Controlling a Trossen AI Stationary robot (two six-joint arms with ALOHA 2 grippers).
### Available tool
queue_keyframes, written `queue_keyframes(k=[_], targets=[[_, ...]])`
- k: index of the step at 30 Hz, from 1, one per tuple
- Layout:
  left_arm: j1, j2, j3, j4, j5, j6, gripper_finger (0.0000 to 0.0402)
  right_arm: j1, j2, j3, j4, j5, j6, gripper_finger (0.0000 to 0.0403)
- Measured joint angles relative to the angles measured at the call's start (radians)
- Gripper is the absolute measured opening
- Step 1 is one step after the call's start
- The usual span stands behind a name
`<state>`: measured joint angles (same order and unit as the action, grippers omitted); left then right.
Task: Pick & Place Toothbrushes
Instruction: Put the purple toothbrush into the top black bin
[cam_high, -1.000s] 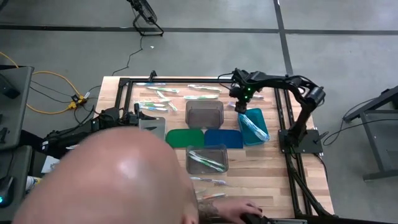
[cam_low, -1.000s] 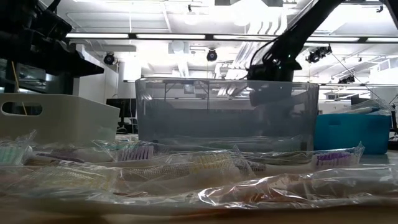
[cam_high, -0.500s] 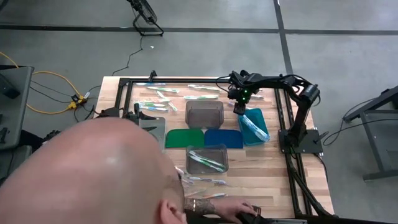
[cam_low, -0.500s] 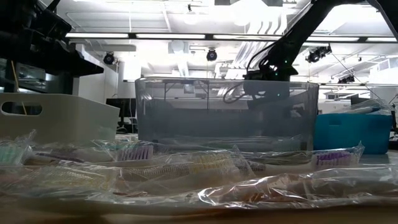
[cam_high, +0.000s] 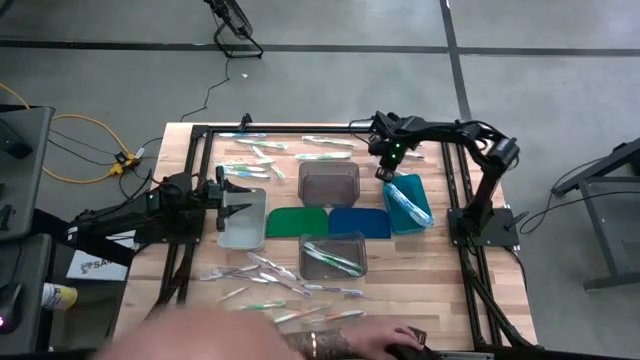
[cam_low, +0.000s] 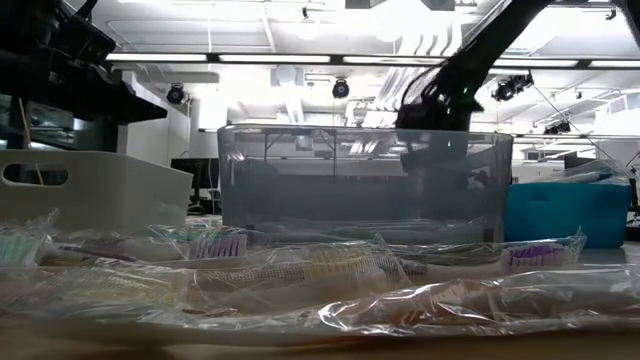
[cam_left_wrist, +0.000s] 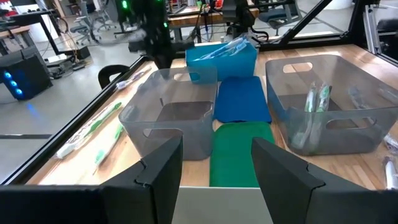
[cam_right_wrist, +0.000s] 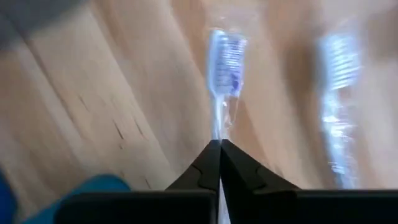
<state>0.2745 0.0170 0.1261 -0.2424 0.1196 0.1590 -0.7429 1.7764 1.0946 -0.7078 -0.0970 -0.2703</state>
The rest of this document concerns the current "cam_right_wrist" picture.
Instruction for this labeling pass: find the blue toothbrush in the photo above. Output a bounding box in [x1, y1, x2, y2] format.
[315, 32, 363, 189]

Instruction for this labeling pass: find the purple toothbrush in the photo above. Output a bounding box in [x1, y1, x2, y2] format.
[206, 28, 249, 141]

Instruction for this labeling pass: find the teal plastic bin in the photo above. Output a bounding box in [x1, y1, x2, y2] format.
[0, 169, 132, 224]

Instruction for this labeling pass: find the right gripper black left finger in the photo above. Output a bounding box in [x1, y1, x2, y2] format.
[166, 139, 222, 193]

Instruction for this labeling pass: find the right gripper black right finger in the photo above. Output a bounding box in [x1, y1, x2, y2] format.
[220, 138, 301, 200]

